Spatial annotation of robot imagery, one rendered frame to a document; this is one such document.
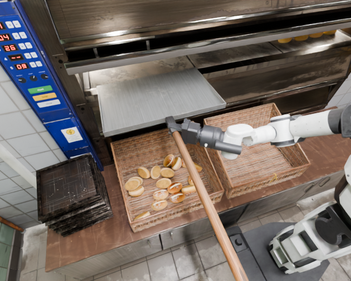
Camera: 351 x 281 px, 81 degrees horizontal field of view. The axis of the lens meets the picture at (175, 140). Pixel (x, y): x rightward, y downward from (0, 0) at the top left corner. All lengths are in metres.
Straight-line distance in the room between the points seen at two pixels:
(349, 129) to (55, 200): 1.21
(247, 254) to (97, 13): 1.65
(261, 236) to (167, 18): 1.56
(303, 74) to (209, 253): 1.49
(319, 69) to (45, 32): 1.63
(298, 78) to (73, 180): 1.55
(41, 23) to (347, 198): 1.20
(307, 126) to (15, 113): 1.26
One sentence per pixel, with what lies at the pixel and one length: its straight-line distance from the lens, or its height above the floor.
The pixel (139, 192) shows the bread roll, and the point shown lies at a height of 0.65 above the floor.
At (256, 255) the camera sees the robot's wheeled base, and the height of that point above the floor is 0.17.
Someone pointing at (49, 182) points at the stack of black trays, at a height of 0.87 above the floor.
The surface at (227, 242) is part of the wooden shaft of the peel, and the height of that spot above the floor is 1.21.
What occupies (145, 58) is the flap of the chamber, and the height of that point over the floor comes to 1.40.
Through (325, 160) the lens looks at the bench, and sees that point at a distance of 1.84.
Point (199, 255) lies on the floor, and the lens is 1.85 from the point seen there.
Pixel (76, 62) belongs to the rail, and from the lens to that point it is 0.86.
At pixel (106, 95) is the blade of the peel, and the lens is 1.08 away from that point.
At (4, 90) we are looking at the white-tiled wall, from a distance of 1.14.
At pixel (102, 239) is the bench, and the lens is 1.34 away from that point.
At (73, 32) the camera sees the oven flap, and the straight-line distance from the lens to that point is 0.95.
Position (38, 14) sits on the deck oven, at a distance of 0.96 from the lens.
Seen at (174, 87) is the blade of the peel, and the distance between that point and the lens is 1.07.
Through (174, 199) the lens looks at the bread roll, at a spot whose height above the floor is 0.63.
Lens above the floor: 1.82
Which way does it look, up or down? 51 degrees down
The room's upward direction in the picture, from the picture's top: straight up
